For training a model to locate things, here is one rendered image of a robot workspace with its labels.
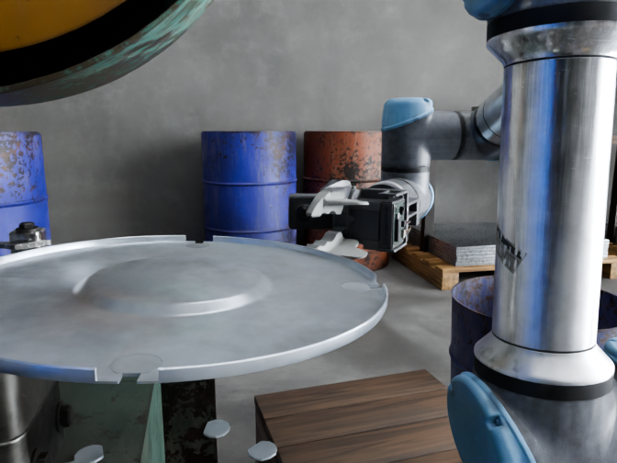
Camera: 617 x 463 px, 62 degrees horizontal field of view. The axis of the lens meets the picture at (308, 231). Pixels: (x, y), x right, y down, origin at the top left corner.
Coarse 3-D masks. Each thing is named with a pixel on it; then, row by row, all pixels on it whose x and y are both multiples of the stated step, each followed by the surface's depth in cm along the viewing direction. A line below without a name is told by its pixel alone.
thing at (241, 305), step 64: (0, 256) 39; (64, 256) 42; (128, 256) 43; (192, 256) 41; (256, 256) 45; (320, 256) 46; (0, 320) 28; (64, 320) 29; (128, 320) 29; (192, 320) 29; (256, 320) 30; (320, 320) 30
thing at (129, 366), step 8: (120, 360) 24; (128, 360) 24; (136, 360) 24; (144, 360) 24; (152, 360) 24; (160, 360) 24; (112, 368) 23; (120, 368) 23; (128, 368) 23; (136, 368) 23; (144, 368) 23; (152, 368) 23; (128, 376) 23; (136, 376) 23
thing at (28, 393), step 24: (0, 384) 30; (24, 384) 32; (48, 384) 37; (0, 408) 30; (24, 408) 32; (48, 408) 37; (72, 408) 40; (0, 432) 31; (24, 432) 32; (48, 432) 36; (0, 456) 31; (24, 456) 32; (48, 456) 34
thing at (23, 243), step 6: (18, 240) 48; (24, 240) 48; (42, 240) 48; (48, 240) 48; (0, 246) 47; (6, 246) 46; (12, 246) 46; (18, 246) 46; (24, 246) 47; (30, 246) 47; (36, 246) 47
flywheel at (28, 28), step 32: (0, 0) 59; (32, 0) 60; (64, 0) 60; (96, 0) 61; (128, 0) 62; (0, 32) 60; (32, 32) 60; (64, 32) 61; (96, 32) 67; (0, 64) 67
